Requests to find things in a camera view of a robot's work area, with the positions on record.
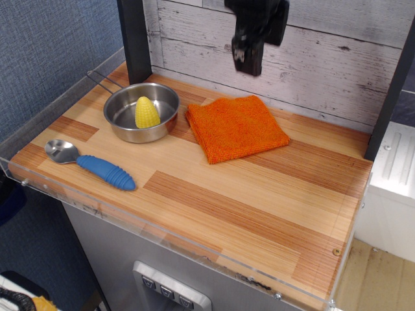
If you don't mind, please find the dark frame post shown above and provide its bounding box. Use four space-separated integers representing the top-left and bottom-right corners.
117 0 152 84
364 20 414 161

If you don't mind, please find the silver dispenser button panel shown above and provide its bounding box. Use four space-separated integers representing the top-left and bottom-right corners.
132 260 212 310

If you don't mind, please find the white aluminium rail block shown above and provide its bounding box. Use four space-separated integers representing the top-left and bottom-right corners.
370 122 414 199

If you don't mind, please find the yellow toy corn cob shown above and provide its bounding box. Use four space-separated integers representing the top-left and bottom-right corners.
135 97 161 129

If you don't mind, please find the stainless steel pan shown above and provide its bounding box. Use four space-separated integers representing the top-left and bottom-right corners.
97 78 180 143

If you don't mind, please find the blue handled metal spoon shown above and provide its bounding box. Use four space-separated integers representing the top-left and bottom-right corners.
44 139 136 191

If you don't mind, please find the orange cloth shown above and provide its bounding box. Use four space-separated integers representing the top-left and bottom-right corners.
185 95 290 165

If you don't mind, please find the grey toy fridge cabinet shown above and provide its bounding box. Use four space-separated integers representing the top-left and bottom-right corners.
64 204 329 310

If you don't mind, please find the dark left frame post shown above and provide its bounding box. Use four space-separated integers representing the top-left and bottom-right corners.
117 0 152 84

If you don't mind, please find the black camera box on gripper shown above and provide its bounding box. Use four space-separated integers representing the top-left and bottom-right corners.
265 0 290 46

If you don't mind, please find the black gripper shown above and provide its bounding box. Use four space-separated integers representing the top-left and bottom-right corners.
224 1 280 76

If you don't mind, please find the yellow object bottom left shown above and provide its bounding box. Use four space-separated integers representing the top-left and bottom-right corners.
32 296 58 311

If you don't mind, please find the dark right frame post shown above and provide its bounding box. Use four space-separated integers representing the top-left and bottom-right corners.
364 20 414 161

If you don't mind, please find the black braided cable bundle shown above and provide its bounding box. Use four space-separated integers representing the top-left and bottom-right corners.
0 286 36 311

